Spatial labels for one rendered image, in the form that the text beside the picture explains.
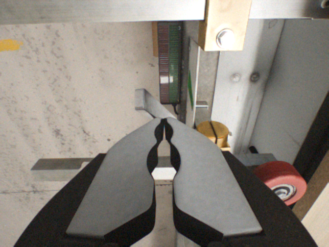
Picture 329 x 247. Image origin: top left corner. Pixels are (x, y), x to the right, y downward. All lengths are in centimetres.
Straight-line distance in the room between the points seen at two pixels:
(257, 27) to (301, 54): 11
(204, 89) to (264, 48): 19
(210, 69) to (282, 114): 21
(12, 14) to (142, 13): 15
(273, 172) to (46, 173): 37
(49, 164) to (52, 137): 120
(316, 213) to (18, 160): 185
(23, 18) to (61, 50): 94
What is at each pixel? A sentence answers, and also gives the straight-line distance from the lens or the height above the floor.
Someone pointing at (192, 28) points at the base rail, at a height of 70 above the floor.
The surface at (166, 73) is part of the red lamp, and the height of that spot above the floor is 70.
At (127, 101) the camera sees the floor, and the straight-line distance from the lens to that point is 123.
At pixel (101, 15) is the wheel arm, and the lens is 26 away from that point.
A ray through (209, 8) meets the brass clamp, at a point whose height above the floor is 84.
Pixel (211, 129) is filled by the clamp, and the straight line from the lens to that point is 30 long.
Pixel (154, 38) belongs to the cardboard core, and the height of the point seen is 7.
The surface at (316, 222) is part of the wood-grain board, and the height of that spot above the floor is 90.
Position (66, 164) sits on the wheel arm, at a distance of 38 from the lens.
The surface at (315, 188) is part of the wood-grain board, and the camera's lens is 41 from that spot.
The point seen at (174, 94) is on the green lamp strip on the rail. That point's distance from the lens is 42.
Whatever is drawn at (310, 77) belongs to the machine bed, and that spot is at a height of 75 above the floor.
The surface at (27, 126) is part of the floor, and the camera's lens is 162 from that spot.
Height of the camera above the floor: 109
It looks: 57 degrees down
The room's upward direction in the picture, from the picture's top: 179 degrees clockwise
